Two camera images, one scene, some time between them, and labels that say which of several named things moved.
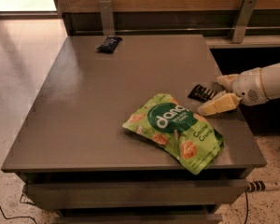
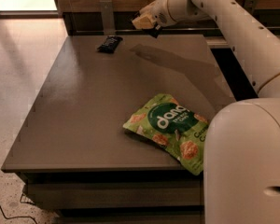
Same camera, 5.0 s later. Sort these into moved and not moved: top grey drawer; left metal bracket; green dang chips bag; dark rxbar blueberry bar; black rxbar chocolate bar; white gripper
Moved: white gripper; black rxbar chocolate bar
Not moved: left metal bracket; dark rxbar blueberry bar; top grey drawer; green dang chips bag
